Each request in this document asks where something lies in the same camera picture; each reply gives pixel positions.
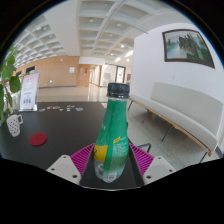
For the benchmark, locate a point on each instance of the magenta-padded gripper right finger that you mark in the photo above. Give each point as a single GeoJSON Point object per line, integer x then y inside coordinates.
{"type": "Point", "coordinates": [156, 168]}

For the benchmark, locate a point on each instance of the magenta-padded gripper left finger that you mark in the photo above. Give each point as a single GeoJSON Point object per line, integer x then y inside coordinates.
{"type": "Point", "coordinates": [63, 166]}

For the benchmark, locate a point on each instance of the green plastic drink bottle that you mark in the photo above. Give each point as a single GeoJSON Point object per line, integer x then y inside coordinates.
{"type": "Point", "coordinates": [113, 133]}

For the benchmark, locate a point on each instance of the flat round red coaster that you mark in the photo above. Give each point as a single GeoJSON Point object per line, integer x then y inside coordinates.
{"type": "Point", "coordinates": [38, 139]}

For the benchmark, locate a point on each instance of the small blue card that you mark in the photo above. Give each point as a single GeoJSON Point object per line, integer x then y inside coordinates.
{"type": "Point", "coordinates": [79, 109]}

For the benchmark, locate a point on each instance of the white mug with black dots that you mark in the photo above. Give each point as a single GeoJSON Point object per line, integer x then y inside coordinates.
{"type": "Point", "coordinates": [13, 126]}

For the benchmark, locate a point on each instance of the long white wooden bench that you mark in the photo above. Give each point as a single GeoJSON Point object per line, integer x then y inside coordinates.
{"type": "Point", "coordinates": [186, 110]}

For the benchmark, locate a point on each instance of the clear acrylic sign stand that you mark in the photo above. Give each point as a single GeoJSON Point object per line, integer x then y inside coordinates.
{"type": "Point", "coordinates": [29, 91]}

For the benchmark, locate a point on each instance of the green leafy potted plant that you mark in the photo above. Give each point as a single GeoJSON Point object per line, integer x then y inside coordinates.
{"type": "Point", "coordinates": [14, 84]}

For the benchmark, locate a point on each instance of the dark framed glass door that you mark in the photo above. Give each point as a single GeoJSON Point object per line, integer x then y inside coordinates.
{"type": "Point", "coordinates": [120, 74]}

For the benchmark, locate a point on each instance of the dark framed landscape painting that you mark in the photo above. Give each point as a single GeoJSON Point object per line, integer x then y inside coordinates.
{"type": "Point", "coordinates": [186, 46]}

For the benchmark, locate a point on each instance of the round ceiling lights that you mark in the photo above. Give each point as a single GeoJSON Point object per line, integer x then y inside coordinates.
{"type": "Point", "coordinates": [91, 20]}

